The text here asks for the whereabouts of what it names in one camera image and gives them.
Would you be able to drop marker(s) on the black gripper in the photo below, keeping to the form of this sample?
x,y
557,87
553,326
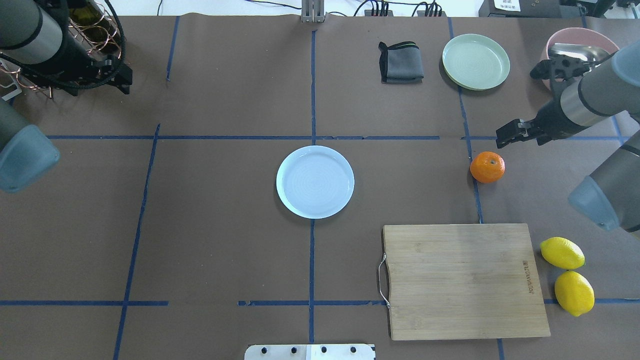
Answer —
x,y
549,120

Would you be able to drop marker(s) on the orange fruit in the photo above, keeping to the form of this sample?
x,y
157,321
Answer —
x,y
487,167

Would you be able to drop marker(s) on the light blue plate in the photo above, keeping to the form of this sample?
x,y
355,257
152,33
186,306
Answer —
x,y
315,182

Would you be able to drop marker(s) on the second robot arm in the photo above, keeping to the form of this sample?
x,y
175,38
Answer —
x,y
27,153

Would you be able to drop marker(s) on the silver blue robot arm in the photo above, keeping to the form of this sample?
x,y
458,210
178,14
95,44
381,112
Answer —
x,y
583,94

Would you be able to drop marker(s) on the light green plate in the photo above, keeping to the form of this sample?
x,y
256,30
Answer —
x,y
475,62

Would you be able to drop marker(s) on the metal scoop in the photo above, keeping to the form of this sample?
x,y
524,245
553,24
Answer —
x,y
587,53

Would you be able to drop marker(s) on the pink bowl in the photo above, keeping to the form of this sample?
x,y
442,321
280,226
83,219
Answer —
x,y
581,36

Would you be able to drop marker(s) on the yellow lemon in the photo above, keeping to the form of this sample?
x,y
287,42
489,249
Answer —
x,y
562,253
574,293

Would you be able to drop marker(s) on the folded dark grey cloth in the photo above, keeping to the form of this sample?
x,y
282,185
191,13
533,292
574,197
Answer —
x,y
401,63

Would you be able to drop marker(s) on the bamboo cutting board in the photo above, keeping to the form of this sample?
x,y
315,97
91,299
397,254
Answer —
x,y
463,282

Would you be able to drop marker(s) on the black power strip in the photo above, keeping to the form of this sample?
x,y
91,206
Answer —
x,y
402,10

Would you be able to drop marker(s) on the aluminium frame post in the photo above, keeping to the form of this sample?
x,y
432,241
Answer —
x,y
313,11

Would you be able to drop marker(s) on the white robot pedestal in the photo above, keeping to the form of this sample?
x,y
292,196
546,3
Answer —
x,y
331,351

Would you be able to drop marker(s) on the copper wire bottle rack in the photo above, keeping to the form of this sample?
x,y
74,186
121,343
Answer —
x,y
66,45

